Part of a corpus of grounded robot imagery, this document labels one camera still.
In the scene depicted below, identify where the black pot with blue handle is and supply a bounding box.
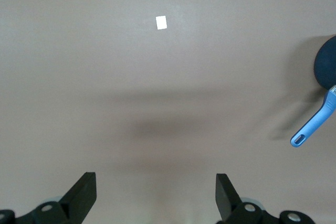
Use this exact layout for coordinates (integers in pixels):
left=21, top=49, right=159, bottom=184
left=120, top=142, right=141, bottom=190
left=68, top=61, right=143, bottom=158
left=290, top=35, right=336, bottom=149

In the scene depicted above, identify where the small white paper sticker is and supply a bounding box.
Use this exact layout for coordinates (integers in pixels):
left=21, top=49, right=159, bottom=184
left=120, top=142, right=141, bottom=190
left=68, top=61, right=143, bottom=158
left=155, top=15, right=168, bottom=30

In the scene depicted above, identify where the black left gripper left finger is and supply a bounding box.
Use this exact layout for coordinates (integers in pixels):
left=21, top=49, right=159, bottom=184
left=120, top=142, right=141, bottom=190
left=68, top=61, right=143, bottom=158
left=0, top=172, right=97, bottom=224

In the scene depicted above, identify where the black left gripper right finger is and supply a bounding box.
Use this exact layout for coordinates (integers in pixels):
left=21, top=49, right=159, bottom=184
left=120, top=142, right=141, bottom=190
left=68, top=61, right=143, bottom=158
left=215, top=173, right=314, bottom=224

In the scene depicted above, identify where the brown table cover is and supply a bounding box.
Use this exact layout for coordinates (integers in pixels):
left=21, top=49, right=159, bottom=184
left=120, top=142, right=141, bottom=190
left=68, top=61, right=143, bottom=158
left=0, top=0, right=336, bottom=224

